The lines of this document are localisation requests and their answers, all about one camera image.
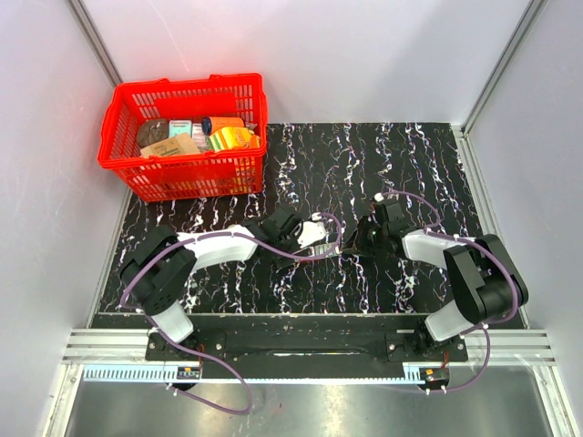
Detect teal small box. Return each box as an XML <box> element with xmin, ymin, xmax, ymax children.
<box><xmin>169</xmin><ymin>119</ymin><xmax>192</xmax><ymax>137</ymax></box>

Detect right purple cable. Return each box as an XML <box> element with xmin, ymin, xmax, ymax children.
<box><xmin>380</xmin><ymin>189</ymin><xmax>520</xmax><ymax>393</ymax></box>

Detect yellow orange snack box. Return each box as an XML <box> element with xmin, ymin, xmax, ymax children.
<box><xmin>209</xmin><ymin>127</ymin><xmax>261</xmax><ymax>152</ymax></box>

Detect red plastic shopping basket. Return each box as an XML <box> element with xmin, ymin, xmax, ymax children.
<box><xmin>97</xmin><ymin>73</ymin><xmax>269</xmax><ymax>203</ymax></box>

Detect black marble pattern mat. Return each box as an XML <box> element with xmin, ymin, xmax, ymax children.
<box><xmin>97</xmin><ymin>122</ymin><xmax>481</xmax><ymax>314</ymax></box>

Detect brown round cookie pack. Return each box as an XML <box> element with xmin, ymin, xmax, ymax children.
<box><xmin>136</xmin><ymin>118</ymin><xmax>169</xmax><ymax>148</ymax></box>

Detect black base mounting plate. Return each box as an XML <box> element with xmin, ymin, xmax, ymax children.
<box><xmin>136</xmin><ymin>313</ymin><xmax>469</xmax><ymax>381</ymax></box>

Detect brown cardboard packet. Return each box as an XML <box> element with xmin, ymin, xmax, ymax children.
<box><xmin>140</xmin><ymin>133</ymin><xmax>200</xmax><ymax>158</ymax></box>

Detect pink white small box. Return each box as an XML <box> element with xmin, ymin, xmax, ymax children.
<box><xmin>191</xmin><ymin>123</ymin><xmax>208</xmax><ymax>148</ymax></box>

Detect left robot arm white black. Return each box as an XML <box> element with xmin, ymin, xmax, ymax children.
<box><xmin>119</xmin><ymin>206</ymin><xmax>302</xmax><ymax>361</ymax></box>

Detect staple box red white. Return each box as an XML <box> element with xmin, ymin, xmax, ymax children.
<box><xmin>311</xmin><ymin>243</ymin><xmax>340</xmax><ymax>259</ymax></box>

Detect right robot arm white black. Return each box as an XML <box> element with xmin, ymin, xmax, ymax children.
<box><xmin>343</xmin><ymin>197</ymin><xmax>529</xmax><ymax>361</ymax></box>

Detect orange can blue lid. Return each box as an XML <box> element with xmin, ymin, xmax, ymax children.
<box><xmin>201</xmin><ymin>117</ymin><xmax>246</xmax><ymax>137</ymax></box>

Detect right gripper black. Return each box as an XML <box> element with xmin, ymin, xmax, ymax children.
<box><xmin>341</xmin><ymin>216</ymin><xmax>389</xmax><ymax>258</ymax></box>

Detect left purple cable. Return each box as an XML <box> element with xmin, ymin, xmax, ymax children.
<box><xmin>120</xmin><ymin>211</ymin><xmax>345</xmax><ymax>415</ymax></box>

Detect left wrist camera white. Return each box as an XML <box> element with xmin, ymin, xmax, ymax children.
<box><xmin>296</xmin><ymin>212</ymin><xmax>328</xmax><ymax>249</ymax></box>

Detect purple cable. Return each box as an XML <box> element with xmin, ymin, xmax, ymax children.
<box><xmin>380</xmin><ymin>189</ymin><xmax>520</xmax><ymax>393</ymax></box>
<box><xmin>120</xmin><ymin>211</ymin><xmax>345</xmax><ymax>415</ymax></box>

